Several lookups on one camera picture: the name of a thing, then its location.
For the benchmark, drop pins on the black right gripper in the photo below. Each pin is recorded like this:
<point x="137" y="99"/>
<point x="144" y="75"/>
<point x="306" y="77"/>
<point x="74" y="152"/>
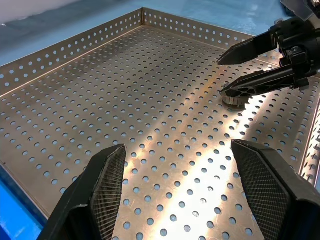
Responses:
<point x="302" y="47"/>

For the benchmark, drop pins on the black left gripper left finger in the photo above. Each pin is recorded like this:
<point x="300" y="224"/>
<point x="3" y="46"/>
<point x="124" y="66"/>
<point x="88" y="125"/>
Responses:
<point x="82" y="200"/>

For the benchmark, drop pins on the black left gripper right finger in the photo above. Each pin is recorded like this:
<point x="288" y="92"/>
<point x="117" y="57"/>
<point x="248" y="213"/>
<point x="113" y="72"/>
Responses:
<point x="275" y="195"/>

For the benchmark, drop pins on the blue compartment tray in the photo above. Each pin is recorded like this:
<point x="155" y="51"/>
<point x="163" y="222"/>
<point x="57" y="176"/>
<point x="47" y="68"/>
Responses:
<point x="15" y="220"/>

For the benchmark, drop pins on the blue plastic table cover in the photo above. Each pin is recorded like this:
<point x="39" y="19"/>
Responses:
<point x="200" y="12"/>

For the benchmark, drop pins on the perforated metal tray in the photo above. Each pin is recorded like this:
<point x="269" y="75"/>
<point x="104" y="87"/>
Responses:
<point x="125" y="100"/>

